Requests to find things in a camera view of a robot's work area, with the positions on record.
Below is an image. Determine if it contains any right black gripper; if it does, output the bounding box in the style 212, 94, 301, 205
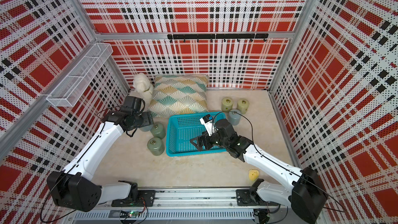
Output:
190, 130, 229, 151

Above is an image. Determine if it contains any blue-grey tea canister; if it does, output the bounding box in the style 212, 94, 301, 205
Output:
139, 124, 153, 132

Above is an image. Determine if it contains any dark green tea canister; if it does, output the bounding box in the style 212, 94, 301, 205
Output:
150, 122, 166, 140

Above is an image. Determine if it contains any teal plastic basket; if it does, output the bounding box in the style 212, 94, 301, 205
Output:
166, 113, 226, 157

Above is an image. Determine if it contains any olive green tea canister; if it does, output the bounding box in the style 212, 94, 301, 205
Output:
147, 137, 165, 156

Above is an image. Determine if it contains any light blue tea canister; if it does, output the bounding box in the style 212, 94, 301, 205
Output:
228, 110, 241, 125

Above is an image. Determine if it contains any yellow-green tea canister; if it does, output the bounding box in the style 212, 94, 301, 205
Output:
221, 97, 234, 112

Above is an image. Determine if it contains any pale yellow tea canister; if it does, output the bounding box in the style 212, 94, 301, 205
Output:
236, 99, 250, 115

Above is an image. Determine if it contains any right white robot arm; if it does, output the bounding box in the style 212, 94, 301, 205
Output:
190, 115, 329, 224

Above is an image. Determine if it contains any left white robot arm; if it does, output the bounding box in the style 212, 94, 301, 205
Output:
47, 96, 154, 212

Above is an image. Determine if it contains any white plush toy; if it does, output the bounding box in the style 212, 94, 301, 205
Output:
133, 73, 154, 103

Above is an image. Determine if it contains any fan-patterned cushion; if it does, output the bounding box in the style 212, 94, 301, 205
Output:
149, 74, 209, 118

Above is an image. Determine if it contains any yellow sponge toy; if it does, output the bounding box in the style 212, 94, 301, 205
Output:
248, 169, 260, 181

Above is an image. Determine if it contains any green circuit board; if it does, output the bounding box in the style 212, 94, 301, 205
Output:
119, 211, 141, 219

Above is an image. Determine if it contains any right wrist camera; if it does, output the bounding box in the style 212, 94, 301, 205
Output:
200, 114, 215, 136

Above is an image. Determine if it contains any metal base rail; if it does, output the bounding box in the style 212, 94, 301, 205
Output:
66, 187, 303, 224

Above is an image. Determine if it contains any clear wire wall shelf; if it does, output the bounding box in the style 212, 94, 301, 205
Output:
46, 43, 113, 107

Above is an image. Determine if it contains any black wall hook rail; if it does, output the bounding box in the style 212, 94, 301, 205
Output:
167, 33, 269, 41

